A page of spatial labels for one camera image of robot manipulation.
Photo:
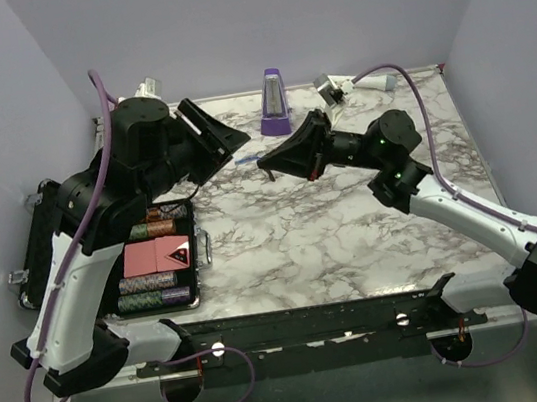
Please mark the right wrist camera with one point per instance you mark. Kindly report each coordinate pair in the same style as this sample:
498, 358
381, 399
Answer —
334, 90

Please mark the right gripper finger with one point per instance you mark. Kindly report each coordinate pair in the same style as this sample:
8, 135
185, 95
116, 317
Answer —
300, 156
313, 129

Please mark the purple metronome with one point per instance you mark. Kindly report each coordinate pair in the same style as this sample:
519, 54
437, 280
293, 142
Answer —
275, 118

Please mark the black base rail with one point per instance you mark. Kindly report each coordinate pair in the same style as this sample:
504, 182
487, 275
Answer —
321, 337

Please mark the white microphone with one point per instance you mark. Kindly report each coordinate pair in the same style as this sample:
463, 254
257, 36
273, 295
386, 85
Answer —
383, 82

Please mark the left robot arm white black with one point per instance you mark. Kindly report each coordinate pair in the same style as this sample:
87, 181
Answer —
148, 149

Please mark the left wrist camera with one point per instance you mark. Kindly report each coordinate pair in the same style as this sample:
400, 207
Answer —
150, 88

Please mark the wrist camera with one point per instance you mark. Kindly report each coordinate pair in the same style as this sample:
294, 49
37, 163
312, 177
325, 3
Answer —
150, 88
334, 90

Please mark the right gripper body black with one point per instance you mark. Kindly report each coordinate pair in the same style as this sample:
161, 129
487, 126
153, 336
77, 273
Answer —
349, 149

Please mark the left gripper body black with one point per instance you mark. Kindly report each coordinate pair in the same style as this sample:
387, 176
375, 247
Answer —
188, 155

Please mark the blue key tag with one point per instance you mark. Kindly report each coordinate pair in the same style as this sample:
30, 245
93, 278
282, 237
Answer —
247, 159

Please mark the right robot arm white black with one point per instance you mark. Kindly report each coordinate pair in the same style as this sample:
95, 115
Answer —
404, 184

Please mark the black poker chip case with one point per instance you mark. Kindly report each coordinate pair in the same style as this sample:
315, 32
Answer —
122, 297

